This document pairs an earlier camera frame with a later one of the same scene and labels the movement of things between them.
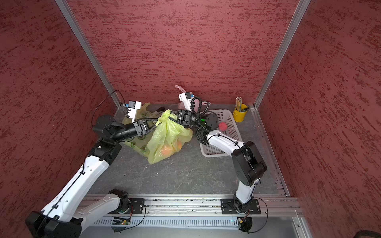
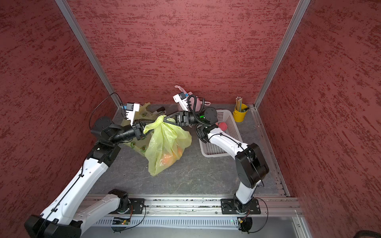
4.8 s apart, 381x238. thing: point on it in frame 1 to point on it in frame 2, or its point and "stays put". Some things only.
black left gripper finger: (144, 119) stays put
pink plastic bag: (197, 102) stays put
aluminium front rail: (268, 206) stays put
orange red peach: (166, 150) to (167, 160)
